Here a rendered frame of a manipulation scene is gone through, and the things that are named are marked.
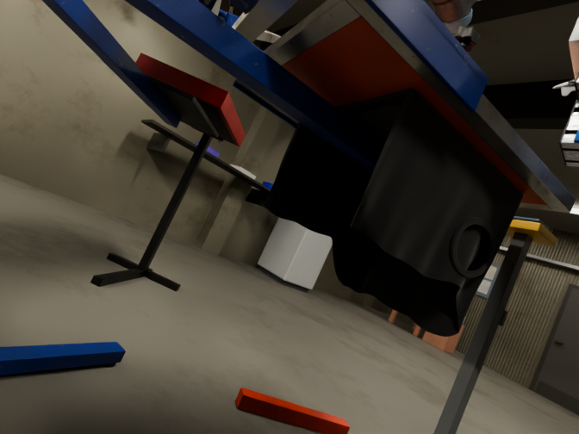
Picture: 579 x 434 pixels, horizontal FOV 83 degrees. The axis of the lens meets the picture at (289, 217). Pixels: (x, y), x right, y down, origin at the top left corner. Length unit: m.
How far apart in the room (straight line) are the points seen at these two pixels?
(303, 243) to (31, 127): 3.49
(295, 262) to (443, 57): 4.41
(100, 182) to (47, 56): 1.36
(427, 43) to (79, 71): 4.10
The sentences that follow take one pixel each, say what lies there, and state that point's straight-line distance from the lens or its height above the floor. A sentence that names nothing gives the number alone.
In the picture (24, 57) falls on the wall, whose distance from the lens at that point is 4.44.
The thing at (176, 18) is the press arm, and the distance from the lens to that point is 0.73.
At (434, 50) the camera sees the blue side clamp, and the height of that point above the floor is 0.96.
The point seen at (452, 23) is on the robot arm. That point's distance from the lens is 1.06.
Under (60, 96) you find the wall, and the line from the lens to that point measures 4.42.
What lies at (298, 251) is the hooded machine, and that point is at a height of 0.54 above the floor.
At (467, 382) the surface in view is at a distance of 1.25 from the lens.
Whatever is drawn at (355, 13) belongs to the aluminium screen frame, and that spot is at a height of 0.95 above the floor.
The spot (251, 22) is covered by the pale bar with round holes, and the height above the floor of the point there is 0.99.
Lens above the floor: 0.58
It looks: 4 degrees up
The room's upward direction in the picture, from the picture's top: 25 degrees clockwise
